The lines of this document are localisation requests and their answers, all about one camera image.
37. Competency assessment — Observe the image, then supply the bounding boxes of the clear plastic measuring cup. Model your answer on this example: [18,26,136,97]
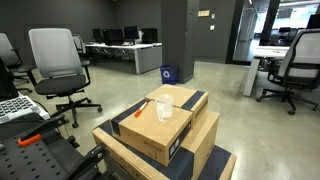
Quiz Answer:
[154,93,175,122]

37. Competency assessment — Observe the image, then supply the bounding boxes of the orange capped white marker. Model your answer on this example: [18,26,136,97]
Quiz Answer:
[133,100,150,118]

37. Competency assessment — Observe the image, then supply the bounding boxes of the small cardboard box dark tape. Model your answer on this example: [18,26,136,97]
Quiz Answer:
[144,83,209,129]

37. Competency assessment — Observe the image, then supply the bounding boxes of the blue recycling bin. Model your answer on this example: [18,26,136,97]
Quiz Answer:
[160,64,179,86]

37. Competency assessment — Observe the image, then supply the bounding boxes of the grey white office desk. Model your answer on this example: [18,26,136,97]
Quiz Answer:
[84,41,164,75]

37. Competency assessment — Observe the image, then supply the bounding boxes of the small cardboard box printed label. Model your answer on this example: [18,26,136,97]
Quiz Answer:
[110,97,194,168]

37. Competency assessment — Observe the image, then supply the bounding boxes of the large cardboard box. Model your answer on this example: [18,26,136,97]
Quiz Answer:
[91,109,221,180]

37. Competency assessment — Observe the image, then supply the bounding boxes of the flat cardboard box dark tape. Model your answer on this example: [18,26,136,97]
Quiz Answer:
[196,143,238,180]

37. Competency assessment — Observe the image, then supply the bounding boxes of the grey mesh office chair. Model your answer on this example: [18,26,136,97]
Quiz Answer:
[27,27,104,129]
[71,33,98,68]
[0,32,34,94]

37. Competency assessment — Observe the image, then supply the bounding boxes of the long white office desk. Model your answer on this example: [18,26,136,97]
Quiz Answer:
[243,45,291,98]

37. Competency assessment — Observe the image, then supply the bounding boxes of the black office chair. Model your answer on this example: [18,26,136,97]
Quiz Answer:
[278,26,299,43]

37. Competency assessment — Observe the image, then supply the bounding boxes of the silver laptop black keys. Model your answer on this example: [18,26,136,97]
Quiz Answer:
[0,56,51,125]

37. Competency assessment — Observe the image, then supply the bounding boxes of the beige wall sign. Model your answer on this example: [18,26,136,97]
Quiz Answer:
[197,9,211,18]

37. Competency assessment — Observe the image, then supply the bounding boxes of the black clamp orange handle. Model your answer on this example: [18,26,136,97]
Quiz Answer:
[64,143,111,180]
[16,113,68,148]

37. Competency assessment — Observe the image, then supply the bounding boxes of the white mesh black frame chair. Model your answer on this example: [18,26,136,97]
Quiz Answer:
[255,28,320,116]

